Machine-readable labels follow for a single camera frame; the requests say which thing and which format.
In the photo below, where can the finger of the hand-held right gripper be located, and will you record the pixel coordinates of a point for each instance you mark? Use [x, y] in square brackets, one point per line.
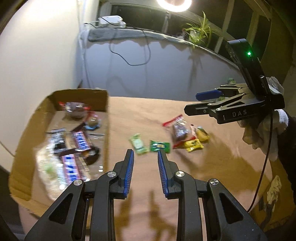
[208, 94]
[196, 109]

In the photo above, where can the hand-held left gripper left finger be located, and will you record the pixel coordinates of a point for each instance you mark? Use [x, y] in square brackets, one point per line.
[128, 171]

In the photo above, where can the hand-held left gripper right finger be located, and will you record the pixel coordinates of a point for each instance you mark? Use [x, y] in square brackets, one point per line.
[163, 171]

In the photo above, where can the dark green candy packet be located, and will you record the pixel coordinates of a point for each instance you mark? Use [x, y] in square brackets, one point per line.
[159, 146]

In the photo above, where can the dark snack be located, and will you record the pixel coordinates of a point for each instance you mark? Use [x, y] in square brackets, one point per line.
[92, 156]

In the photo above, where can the round green-brown snack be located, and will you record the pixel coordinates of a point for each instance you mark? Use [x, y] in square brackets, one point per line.
[92, 121]

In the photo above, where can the clear packet with black seal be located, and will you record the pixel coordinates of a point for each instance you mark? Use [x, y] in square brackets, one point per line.
[59, 141]

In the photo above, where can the large clear cracker packet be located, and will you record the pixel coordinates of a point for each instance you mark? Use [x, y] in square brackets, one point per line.
[49, 171]

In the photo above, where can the clear red-sealed dark snack packet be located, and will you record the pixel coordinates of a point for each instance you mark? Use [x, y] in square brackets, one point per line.
[74, 109]
[179, 131]

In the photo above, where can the cardboard box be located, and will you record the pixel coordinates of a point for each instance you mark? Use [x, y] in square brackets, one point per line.
[27, 139]

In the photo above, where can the person's right hand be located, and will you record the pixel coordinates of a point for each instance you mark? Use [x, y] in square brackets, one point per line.
[256, 136]

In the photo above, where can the clear packet with yellow snack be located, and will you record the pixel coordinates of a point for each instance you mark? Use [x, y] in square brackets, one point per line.
[201, 134]

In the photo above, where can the light green candy packet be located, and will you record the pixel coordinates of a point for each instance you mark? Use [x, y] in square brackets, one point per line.
[138, 143]

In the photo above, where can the potted spider plant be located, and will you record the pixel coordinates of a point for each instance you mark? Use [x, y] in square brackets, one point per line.
[198, 30]

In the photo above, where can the black tripod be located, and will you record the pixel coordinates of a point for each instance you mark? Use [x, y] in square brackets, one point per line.
[166, 20]

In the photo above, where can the window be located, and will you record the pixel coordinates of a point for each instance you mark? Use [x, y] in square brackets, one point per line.
[129, 14]

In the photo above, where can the grey windowsill mat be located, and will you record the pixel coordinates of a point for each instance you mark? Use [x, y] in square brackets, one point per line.
[104, 36]

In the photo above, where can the white electronic device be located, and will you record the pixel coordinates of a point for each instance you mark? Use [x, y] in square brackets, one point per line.
[111, 20]

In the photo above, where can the white cabinet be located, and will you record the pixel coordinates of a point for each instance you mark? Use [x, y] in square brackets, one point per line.
[34, 58]

